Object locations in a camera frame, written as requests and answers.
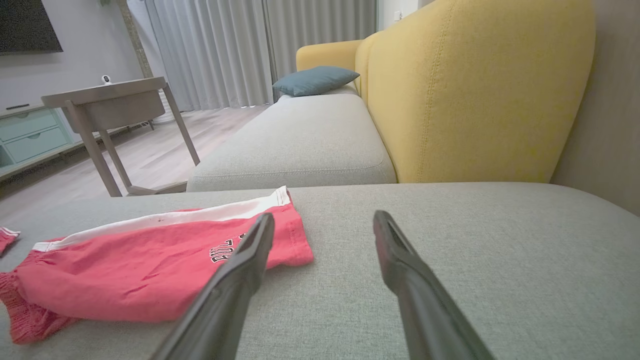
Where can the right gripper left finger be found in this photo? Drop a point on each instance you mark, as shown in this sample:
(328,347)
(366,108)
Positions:
(220,315)

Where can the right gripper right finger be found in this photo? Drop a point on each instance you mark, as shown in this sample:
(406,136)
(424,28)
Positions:
(430,320)

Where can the red cloth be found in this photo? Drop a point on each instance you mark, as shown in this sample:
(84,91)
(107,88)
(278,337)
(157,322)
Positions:
(125,270)

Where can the red basketball jersey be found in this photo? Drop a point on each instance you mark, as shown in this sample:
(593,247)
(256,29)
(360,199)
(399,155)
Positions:
(6,239)

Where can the smaller grey sofa seat cushion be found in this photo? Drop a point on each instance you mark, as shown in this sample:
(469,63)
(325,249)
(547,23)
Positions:
(300,145)

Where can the yellow sofa backrest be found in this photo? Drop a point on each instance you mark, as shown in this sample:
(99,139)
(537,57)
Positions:
(475,90)

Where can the wooden side table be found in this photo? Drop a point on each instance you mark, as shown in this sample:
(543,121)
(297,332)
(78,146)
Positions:
(110,107)

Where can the blue throw pillow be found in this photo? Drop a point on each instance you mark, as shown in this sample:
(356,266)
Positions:
(315,81)

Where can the mint green TV cabinet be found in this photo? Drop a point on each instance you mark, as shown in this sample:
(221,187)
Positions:
(30,135)

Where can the light grey pleated curtain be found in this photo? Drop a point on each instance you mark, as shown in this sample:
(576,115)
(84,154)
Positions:
(210,50)

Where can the yellow sofa armrest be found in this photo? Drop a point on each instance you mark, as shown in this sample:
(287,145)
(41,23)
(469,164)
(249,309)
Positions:
(325,52)

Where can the grey sofa backrest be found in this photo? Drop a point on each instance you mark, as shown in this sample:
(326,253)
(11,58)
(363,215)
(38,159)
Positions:
(610,100)

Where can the darker grey pleated curtain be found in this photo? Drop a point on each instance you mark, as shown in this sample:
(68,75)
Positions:
(320,25)

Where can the black television screen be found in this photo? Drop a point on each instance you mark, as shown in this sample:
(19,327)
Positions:
(25,25)

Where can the white wall switch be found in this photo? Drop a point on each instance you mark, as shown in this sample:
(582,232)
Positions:
(397,16)

